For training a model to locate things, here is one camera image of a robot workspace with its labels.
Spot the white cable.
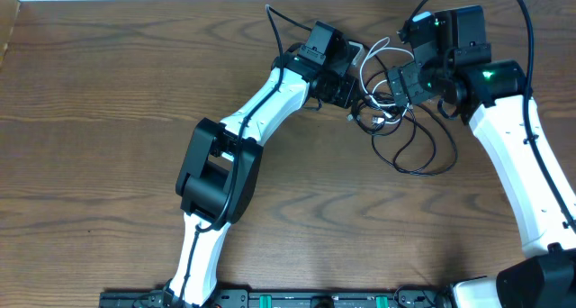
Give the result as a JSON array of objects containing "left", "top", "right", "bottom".
[{"left": 357, "top": 36, "right": 415, "bottom": 125}]

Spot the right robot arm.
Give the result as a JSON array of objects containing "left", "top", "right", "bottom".
[{"left": 388, "top": 5, "right": 575, "bottom": 307}]

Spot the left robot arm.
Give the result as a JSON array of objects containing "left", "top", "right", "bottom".
[{"left": 165, "top": 22, "right": 365, "bottom": 307}]

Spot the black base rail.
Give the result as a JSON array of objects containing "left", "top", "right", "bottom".
[{"left": 97, "top": 287, "right": 456, "bottom": 308}]

